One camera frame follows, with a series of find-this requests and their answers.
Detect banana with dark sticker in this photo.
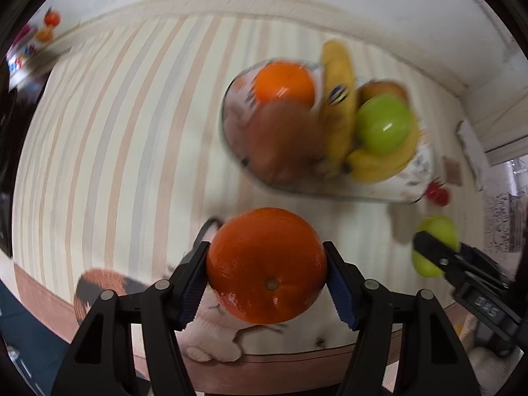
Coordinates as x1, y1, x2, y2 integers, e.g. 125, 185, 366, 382
319, 39, 359, 174

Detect red apple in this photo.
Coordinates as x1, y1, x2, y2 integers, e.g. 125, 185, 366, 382
358, 80, 411, 106
247, 101, 326, 184

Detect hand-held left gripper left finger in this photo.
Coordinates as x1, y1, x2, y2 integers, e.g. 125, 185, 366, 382
50, 240, 211, 396

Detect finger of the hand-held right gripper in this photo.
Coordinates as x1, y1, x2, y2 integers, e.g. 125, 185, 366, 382
412, 231, 463, 277
459, 243, 512, 287

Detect colourful wall stickers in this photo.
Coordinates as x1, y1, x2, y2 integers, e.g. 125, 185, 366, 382
6, 8, 62, 75

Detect patterned frosted glass door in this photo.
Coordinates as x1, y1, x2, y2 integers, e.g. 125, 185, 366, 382
482, 148, 528, 265

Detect orange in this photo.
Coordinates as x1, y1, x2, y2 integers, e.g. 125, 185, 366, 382
252, 61, 316, 108
206, 207, 328, 324

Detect green apple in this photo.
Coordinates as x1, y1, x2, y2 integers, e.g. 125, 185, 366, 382
412, 215, 460, 277
355, 94, 415, 153

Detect plain yellow banana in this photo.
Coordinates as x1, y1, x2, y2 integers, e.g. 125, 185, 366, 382
346, 130, 421, 183

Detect floral oval ceramic plate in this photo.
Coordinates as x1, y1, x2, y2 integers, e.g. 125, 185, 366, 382
220, 60, 437, 205

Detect black glass stove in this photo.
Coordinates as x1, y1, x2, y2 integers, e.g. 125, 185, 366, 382
0, 66, 19, 256

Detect striped cat print tablecloth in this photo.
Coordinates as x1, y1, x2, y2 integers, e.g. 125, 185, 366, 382
12, 12, 487, 382

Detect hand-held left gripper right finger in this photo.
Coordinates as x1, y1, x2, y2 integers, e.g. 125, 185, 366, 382
322, 241, 471, 396

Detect small brown card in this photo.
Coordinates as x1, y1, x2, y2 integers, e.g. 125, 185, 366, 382
443, 157, 465, 186

